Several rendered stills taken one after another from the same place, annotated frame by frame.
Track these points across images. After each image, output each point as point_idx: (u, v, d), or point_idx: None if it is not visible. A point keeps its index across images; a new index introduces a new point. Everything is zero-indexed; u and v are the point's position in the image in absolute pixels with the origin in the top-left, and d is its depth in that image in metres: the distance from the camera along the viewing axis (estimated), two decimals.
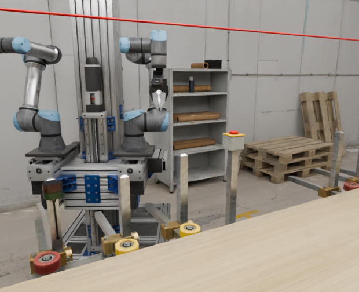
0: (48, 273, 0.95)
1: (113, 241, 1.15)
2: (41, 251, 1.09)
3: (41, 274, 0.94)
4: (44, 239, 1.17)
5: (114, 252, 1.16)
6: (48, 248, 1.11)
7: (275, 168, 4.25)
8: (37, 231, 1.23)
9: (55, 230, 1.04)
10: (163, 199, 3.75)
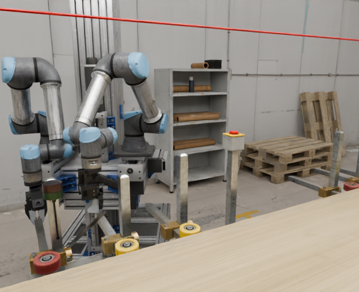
0: (48, 273, 0.95)
1: (113, 241, 1.15)
2: (41, 251, 1.09)
3: (41, 274, 0.94)
4: (44, 239, 1.17)
5: (114, 252, 1.16)
6: (48, 248, 1.11)
7: (275, 168, 4.25)
8: (37, 231, 1.23)
9: (55, 230, 1.04)
10: (163, 199, 3.75)
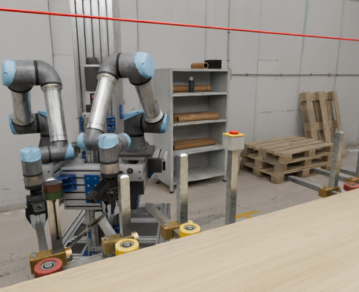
0: None
1: (113, 241, 1.15)
2: None
3: None
4: (46, 244, 1.14)
5: (114, 252, 1.16)
6: None
7: (275, 168, 4.25)
8: (39, 236, 1.20)
9: (55, 230, 1.04)
10: (163, 199, 3.75)
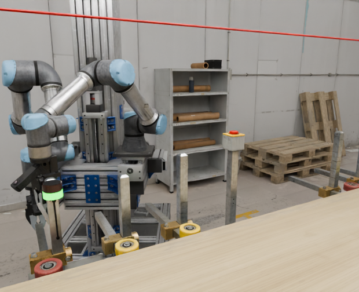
0: None
1: (113, 241, 1.15)
2: None
3: None
4: (46, 245, 1.13)
5: (114, 252, 1.16)
6: None
7: (275, 168, 4.25)
8: (39, 236, 1.19)
9: (55, 230, 1.04)
10: (163, 199, 3.75)
